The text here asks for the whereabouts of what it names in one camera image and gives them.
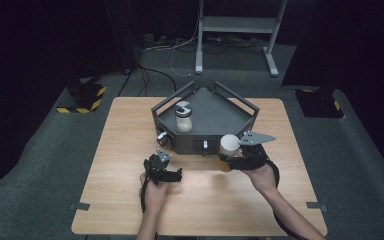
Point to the jar with white lid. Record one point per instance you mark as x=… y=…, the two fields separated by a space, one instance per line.
x=229 y=145

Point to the jar with silver black lid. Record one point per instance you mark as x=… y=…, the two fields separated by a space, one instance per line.
x=183 y=118

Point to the yellow black striped block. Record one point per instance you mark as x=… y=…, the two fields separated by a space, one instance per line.
x=318 y=103
x=85 y=96

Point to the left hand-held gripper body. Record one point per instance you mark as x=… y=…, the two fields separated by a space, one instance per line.
x=155 y=168

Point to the person's left hand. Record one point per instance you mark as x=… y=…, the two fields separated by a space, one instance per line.
x=155 y=196

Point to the grey angular storage rack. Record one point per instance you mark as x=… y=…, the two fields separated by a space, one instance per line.
x=213 y=116

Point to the person's right hand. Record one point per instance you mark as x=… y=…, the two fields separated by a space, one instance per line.
x=263 y=180

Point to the grey tape strip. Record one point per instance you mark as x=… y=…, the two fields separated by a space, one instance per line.
x=79 y=206
x=316 y=205

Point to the white metal stand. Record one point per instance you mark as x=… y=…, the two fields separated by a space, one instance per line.
x=236 y=25

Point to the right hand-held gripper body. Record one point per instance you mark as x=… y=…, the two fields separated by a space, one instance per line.
x=255 y=151

